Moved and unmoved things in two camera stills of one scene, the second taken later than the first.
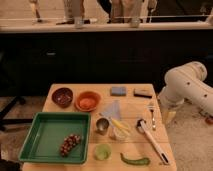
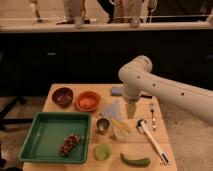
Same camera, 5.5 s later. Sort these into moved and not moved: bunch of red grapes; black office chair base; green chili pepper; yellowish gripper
Moved: yellowish gripper
Not moved: green chili pepper; black office chair base; bunch of red grapes
